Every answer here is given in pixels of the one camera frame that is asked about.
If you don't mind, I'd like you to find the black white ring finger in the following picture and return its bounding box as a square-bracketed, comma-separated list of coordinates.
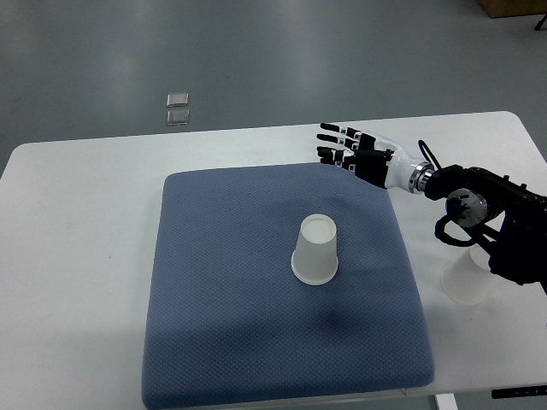
[316, 146, 356, 159]

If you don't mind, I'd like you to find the black table control panel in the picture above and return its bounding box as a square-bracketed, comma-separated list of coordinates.
[491, 384, 547, 400]

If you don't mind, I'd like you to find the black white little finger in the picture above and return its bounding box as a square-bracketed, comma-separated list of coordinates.
[320, 156, 356, 171]

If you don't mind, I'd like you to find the upper metal floor plate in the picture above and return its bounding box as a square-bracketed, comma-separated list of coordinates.
[166, 91, 189, 108]

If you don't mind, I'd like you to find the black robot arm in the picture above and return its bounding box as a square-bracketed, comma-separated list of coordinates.
[316, 123, 546, 286]

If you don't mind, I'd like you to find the black tripod leg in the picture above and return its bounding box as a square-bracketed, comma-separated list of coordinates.
[534, 14, 547, 31]

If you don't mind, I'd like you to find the white table leg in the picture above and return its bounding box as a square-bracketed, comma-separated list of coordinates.
[434, 394, 458, 410]

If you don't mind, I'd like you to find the lower metal floor plate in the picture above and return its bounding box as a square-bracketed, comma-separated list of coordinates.
[166, 109, 190, 126]

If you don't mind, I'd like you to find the white paper cup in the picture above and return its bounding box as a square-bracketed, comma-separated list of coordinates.
[440, 244, 495, 306]
[291, 214, 338, 285]

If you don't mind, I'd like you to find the blue fabric cushion mat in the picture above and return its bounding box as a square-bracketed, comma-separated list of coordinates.
[142, 163, 434, 409]

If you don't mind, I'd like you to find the metal floor plate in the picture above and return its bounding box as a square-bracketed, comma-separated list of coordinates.
[166, 109, 190, 126]
[166, 91, 189, 108]

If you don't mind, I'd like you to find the white paper cup on mat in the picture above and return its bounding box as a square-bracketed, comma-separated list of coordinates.
[291, 214, 338, 285]

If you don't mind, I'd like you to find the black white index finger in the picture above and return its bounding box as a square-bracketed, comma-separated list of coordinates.
[320, 123, 362, 138]

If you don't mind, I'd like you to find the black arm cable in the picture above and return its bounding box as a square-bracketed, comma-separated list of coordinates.
[417, 139, 444, 171]

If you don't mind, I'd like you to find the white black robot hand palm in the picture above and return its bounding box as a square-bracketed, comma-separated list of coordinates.
[354, 132, 432, 194]

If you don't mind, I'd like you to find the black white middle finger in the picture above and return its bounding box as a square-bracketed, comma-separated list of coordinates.
[316, 133, 359, 148]

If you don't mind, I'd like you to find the brown cardboard box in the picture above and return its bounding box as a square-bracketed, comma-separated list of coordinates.
[478, 0, 546, 19]

